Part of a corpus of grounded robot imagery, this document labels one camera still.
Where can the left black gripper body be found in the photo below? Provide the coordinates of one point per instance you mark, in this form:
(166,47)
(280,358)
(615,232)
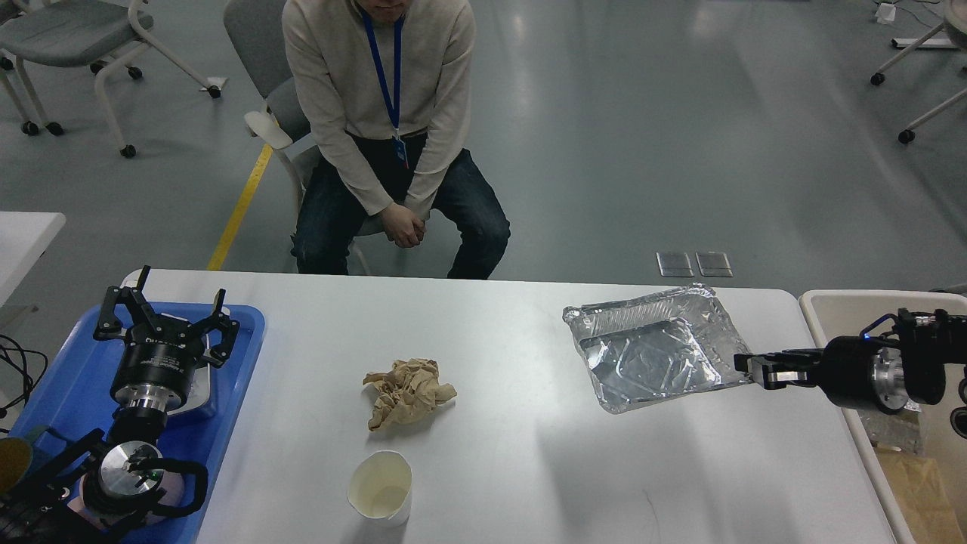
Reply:
(168,363)

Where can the brown paper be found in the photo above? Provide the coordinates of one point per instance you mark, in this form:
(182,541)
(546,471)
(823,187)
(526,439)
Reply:
(407,393)

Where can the left floor outlet plate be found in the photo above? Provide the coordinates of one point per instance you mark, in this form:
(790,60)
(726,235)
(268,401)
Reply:
(674,264)

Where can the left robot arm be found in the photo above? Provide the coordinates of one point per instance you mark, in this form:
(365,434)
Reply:
(39,503)

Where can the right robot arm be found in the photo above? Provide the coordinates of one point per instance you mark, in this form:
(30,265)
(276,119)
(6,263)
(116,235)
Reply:
(928,341)

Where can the right floor outlet plate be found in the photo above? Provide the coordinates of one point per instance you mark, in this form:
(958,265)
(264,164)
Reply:
(714,264)

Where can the square metal tin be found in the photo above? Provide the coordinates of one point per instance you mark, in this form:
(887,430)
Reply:
(200,404)

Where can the aluminium foil tray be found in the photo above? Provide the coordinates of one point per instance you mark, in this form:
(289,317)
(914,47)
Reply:
(662,346)

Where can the blue plastic tray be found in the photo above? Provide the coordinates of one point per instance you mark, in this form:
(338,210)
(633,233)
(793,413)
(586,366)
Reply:
(74,398)

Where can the seated person beige sweater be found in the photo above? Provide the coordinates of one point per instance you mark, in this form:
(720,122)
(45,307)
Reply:
(386,88)

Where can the floor outlet plate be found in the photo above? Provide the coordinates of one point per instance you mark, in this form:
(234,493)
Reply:
(674,264)
(714,264)

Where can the pink mug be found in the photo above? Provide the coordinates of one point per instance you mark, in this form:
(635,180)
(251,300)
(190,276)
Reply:
(115,490)

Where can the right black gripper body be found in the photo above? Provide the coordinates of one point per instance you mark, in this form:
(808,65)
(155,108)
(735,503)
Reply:
(863,374)

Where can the white side table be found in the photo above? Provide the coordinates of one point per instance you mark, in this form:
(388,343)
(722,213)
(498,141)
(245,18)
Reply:
(24,238)

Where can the white paper cup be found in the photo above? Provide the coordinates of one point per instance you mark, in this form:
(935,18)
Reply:
(381,489)

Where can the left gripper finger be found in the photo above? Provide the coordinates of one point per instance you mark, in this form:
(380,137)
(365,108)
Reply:
(145,322)
(220,321)

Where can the grey office chair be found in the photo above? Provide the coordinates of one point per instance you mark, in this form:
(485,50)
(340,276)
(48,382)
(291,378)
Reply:
(254,30)

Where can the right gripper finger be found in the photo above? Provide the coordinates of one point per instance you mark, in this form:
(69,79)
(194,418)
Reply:
(773,376)
(788,358)

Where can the dark blue home mug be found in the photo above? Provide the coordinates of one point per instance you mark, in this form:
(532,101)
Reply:
(22,456)

